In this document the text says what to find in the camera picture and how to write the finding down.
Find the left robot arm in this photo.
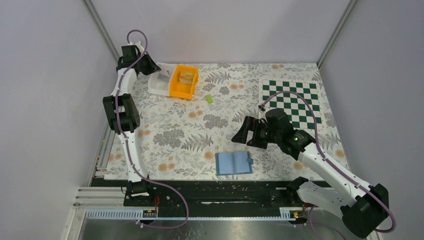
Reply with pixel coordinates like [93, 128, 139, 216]
[102, 42, 161, 206]

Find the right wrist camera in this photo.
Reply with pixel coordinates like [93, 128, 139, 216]
[258, 104, 273, 121]

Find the tan item in orange bin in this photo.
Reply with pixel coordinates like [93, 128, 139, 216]
[178, 71, 195, 85]

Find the small green block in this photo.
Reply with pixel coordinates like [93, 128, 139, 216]
[205, 94, 214, 104]

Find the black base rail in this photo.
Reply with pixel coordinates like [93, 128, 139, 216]
[123, 178, 321, 220]

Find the floral table mat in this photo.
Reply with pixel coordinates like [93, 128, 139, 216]
[131, 63, 349, 181]

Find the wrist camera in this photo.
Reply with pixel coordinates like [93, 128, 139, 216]
[127, 40, 145, 53]
[258, 104, 273, 121]

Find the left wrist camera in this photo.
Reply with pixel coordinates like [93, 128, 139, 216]
[127, 40, 145, 53]

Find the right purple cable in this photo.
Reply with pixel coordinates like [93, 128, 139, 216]
[258, 91, 397, 233]

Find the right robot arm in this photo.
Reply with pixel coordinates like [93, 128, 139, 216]
[231, 108, 390, 238]

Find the white plastic bin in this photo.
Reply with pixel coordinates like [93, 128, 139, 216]
[147, 62, 177, 97]

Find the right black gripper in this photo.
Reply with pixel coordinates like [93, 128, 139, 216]
[231, 115, 281, 150]

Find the green white chessboard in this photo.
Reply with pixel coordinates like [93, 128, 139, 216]
[258, 78, 328, 134]

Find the blue card holder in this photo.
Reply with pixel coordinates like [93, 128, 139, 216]
[215, 151, 254, 176]

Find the orange plastic bin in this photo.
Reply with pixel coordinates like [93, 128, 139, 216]
[169, 64, 199, 100]

